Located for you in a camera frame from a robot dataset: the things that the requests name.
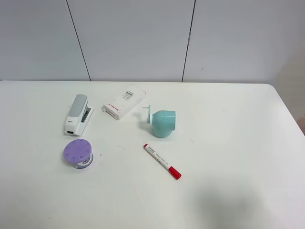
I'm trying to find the teal crank pencil sharpener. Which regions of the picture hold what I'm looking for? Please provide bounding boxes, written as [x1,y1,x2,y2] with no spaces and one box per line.
[143,105,176,138]

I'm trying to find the white grey stapler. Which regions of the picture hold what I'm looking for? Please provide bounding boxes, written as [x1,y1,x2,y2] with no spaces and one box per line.
[64,94,94,136]

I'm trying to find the white staples box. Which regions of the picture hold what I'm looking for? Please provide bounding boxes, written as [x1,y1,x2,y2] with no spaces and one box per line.
[102,84,146,120]

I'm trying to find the red capped white marker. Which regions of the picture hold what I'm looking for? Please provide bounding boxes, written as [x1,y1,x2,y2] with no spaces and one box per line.
[143,144,182,180]

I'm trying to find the purple lidded round container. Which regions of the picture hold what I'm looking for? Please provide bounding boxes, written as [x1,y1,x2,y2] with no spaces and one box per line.
[63,139,93,169]

